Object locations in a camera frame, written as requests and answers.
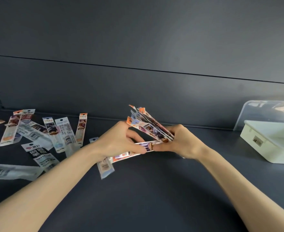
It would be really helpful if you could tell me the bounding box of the person's right hand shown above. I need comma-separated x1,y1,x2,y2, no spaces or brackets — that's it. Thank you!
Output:
154,124,207,160

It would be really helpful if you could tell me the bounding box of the person's left hand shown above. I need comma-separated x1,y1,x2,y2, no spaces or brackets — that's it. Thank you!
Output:
93,121,154,160

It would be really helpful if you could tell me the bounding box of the single orange-edged refill packet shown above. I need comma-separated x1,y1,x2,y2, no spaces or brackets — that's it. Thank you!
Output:
108,140,162,163

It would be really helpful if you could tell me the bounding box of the fanned bundle of illustrated packets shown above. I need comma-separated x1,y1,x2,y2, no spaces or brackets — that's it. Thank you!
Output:
126,104,176,144

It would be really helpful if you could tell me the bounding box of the person's left forearm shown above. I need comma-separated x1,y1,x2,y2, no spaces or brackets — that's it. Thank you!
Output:
0,142,107,232

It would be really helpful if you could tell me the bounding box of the person's right forearm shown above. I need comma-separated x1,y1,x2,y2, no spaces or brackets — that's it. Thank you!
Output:
196,142,284,232

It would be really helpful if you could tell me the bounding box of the scattered pile of refill packets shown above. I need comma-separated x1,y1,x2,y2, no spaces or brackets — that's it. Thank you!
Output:
0,109,115,180

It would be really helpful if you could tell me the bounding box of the clear plastic box lid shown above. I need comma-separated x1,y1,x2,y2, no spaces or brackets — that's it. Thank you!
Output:
233,100,284,132

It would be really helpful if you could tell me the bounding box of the black label refill packet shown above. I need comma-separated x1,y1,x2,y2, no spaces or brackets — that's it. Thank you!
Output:
21,142,60,172

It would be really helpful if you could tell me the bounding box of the white plastic storage box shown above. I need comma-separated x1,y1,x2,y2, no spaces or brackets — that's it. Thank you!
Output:
240,120,284,165

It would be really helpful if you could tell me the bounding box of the long clear plastic packet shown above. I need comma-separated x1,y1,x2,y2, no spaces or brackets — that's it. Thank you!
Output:
0,163,45,181

